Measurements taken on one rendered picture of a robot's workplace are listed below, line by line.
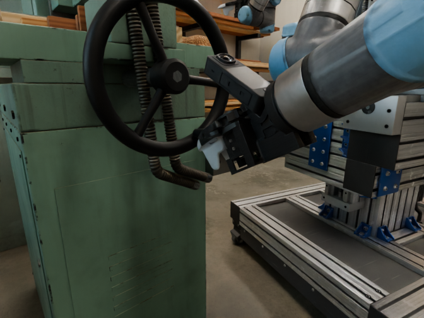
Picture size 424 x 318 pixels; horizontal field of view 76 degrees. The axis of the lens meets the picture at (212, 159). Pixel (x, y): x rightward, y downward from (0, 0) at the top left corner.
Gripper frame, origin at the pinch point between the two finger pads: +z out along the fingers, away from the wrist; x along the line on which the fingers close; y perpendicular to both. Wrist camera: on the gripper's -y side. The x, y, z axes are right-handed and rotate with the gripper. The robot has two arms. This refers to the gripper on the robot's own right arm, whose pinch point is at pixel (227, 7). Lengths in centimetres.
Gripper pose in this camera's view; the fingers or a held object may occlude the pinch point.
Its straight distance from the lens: 178.1
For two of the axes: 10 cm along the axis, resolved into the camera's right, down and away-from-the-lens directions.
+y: 1.0, 9.3, 3.4
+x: 7.6, -3.0, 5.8
